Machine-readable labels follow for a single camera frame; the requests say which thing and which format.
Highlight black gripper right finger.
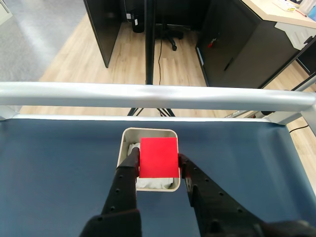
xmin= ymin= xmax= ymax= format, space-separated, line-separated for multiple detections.
xmin=177 ymin=154 xmax=270 ymax=237

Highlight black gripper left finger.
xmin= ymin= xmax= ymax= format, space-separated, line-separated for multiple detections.
xmin=78 ymin=147 xmax=143 ymax=237

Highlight red cube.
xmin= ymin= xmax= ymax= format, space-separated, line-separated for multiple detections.
xmin=139 ymin=137 xmax=180 ymax=179

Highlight white square box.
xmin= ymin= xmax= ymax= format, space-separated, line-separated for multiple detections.
xmin=116 ymin=127 xmax=181 ymax=193

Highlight white tissue paper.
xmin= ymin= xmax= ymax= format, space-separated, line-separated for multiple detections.
xmin=127 ymin=141 xmax=175 ymax=190

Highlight blue grey table mat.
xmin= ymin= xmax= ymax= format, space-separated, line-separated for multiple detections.
xmin=0 ymin=118 xmax=316 ymax=237

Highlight white cart tray rim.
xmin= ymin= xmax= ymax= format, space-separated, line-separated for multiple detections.
xmin=0 ymin=104 xmax=316 ymax=126

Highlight grey desk leg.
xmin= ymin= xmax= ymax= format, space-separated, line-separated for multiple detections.
xmin=292 ymin=73 xmax=316 ymax=92

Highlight black desk panel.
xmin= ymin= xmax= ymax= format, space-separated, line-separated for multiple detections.
xmin=83 ymin=0 xmax=124 ymax=69

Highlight black office chair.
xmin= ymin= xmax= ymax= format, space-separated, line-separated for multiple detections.
xmin=155 ymin=22 xmax=185 ymax=52

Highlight black cylindrical bin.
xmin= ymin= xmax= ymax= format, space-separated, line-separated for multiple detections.
xmin=132 ymin=9 xmax=145 ymax=34

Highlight black cabinet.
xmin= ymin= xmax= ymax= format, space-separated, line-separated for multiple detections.
xmin=196 ymin=0 xmax=301 ymax=88

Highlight beige desk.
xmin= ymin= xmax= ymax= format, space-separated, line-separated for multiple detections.
xmin=240 ymin=0 xmax=316 ymax=50

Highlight white papers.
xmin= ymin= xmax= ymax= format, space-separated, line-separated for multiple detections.
xmin=273 ymin=0 xmax=305 ymax=12

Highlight silver handle rail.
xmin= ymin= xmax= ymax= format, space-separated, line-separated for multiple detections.
xmin=0 ymin=81 xmax=316 ymax=111

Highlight black floor cable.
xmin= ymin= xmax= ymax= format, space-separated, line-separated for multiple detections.
xmin=157 ymin=38 xmax=164 ymax=86
xmin=287 ymin=124 xmax=311 ymax=133

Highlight black camera tripod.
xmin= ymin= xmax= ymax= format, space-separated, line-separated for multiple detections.
xmin=127 ymin=0 xmax=176 ymax=117

